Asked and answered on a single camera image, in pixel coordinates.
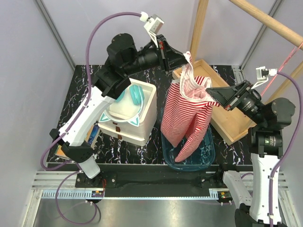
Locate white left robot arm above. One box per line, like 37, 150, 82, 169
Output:
50, 33, 187, 187

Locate teal cat ear headphones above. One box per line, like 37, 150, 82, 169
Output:
99, 85, 144, 127

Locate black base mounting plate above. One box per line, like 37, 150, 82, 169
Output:
46, 163, 251, 198

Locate colourful picture book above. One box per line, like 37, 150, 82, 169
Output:
54, 124, 100, 160

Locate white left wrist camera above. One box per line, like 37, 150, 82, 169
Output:
140, 11, 164, 47

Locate red white striped tank top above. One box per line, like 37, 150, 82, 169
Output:
160, 52, 220, 163

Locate pink wire hanger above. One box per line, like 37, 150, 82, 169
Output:
261, 43, 303, 96

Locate white foam box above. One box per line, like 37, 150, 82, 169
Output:
98, 79, 157, 146

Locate wooden clothes rack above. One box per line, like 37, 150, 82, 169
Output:
172, 0, 303, 145

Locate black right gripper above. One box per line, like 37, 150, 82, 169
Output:
206, 79, 266, 125

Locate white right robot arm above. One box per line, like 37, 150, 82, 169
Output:
206, 80, 295, 227

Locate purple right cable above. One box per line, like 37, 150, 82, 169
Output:
241, 72, 303, 219

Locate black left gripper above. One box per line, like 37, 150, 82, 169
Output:
123, 34, 192, 76

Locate teal transparent plastic bin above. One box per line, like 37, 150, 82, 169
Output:
161, 126, 215, 172

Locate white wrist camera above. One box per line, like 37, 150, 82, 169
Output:
140, 11, 164, 47
251, 66, 277, 89

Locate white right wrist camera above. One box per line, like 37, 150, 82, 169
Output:
251, 66, 277, 89

